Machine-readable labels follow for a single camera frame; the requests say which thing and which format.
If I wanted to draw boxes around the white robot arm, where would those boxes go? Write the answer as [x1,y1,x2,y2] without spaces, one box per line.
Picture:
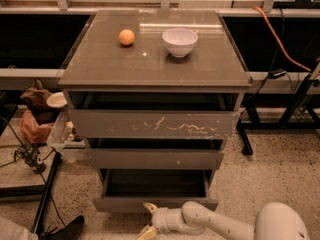
[137,201,310,240]

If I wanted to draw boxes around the grey bottom drawer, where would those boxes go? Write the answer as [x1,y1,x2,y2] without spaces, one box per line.
[93,169,218,213]

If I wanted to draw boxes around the grey middle drawer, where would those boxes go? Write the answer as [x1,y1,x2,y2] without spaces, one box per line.
[88,139,223,170]

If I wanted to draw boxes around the clear plastic bin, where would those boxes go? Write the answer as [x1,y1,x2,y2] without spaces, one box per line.
[47,111,87,163]

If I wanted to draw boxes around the orange cloth bag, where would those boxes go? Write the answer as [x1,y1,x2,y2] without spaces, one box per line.
[20,110,53,144]

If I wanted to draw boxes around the white ceramic bowl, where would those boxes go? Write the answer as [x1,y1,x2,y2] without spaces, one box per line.
[162,28,198,58]

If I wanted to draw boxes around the small white bowl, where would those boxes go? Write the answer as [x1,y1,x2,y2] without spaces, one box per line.
[47,92,67,108]

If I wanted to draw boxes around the black metal stand leg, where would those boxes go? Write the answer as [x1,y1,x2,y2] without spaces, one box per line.
[31,152,62,234]

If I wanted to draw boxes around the black power adapter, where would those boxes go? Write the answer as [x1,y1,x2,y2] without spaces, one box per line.
[269,69,286,79]

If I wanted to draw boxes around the metal clamp tool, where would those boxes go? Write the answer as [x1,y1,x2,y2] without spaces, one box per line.
[14,144,46,174]

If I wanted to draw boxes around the scratched grey top drawer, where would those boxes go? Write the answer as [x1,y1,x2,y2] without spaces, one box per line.
[69,109,239,139]

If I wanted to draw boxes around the brown plush toy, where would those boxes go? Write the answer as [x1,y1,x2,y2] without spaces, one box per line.
[20,79,59,125]

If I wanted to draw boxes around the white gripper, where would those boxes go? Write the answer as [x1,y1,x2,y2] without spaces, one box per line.
[137,202,184,240]

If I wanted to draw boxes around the black table frame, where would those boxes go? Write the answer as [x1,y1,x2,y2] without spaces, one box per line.
[237,63,320,156]

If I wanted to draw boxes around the orange fruit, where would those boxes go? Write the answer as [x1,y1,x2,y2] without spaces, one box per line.
[119,29,135,46]

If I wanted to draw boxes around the black shoe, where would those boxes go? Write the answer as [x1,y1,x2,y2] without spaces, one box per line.
[39,215,84,240]

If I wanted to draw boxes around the orange cable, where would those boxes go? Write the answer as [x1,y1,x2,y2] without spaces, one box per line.
[252,5,313,73]

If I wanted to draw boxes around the grey drawer cabinet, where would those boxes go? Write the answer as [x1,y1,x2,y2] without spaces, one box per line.
[57,9,253,172]

